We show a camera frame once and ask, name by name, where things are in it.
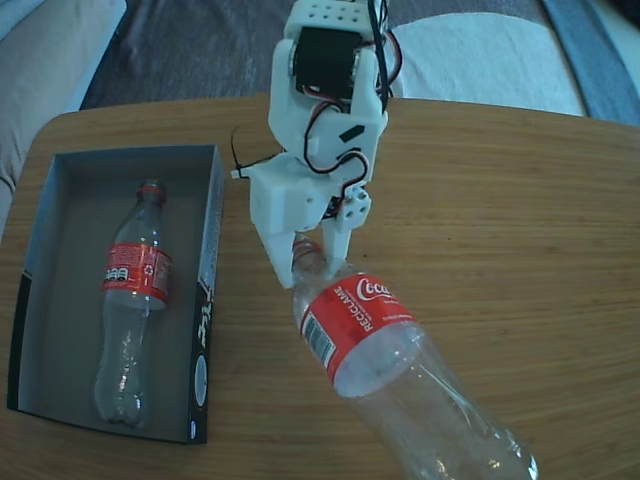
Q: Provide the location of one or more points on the clear bottle barcode label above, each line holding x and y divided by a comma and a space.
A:
360, 320

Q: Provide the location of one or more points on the clear bottle nutrition icons label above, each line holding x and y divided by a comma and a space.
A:
135, 270

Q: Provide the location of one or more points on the grey cardboard box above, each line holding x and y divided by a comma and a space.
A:
60, 250

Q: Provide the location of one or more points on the dark grey textured rug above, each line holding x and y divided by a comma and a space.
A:
200, 50

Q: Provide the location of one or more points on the white cushion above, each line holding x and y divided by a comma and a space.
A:
525, 65

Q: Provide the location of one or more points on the beige sofa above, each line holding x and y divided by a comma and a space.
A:
40, 75

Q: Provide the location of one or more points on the blue grey fabric strip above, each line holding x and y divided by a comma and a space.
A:
600, 65

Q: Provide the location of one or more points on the white camera plate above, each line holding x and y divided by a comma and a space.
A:
265, 167

